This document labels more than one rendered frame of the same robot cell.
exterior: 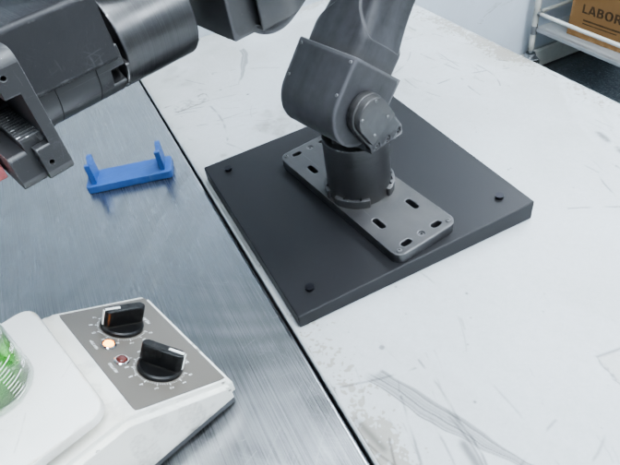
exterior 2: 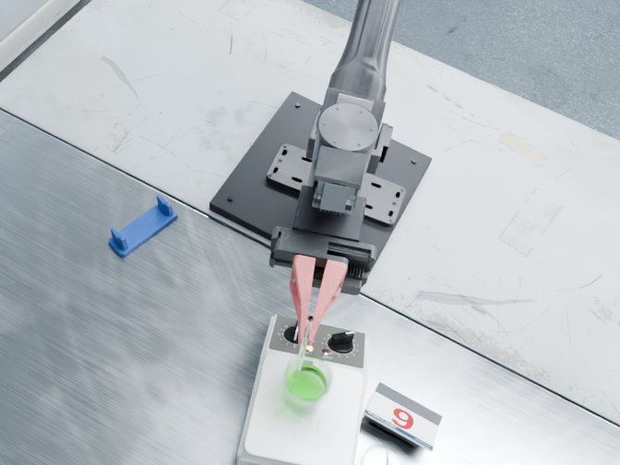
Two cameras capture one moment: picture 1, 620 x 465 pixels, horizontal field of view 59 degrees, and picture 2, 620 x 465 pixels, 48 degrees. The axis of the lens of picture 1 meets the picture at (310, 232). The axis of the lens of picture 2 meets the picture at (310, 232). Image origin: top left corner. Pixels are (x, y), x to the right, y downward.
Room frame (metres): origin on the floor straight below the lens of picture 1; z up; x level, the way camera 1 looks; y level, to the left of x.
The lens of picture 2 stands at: (0.07, 0.43, 1.75)
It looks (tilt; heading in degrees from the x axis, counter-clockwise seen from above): 58 degrees down; 309
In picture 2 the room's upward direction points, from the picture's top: 11 degrees clockwise
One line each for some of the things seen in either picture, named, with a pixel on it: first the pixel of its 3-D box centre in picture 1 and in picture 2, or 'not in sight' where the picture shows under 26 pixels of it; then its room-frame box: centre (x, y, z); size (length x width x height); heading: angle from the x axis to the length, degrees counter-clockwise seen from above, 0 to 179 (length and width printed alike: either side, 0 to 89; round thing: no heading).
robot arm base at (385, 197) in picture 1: (357, 161); (339, 171); (0.43, -0.06, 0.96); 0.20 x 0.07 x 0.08; 28
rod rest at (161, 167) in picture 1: (126, 165); (142, 223); (0.55, 0.20, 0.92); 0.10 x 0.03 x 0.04; 95
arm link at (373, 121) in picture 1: (346, 108); not in sight; (0.42, -0.05, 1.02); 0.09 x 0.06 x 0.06; 35
